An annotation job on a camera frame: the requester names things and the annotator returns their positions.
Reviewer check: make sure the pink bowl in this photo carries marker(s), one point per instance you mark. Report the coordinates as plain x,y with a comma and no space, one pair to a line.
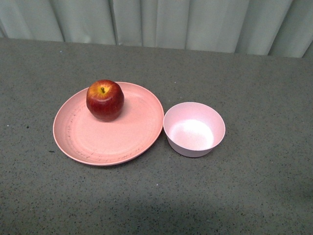
193,129

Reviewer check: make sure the white curtain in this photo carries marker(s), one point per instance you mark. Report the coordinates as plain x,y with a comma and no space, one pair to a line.
260,27

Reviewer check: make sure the red apple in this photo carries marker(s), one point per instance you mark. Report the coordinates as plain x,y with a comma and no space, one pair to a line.
105,100

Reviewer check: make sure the pink plate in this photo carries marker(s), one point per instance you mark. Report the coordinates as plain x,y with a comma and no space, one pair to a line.
88,140

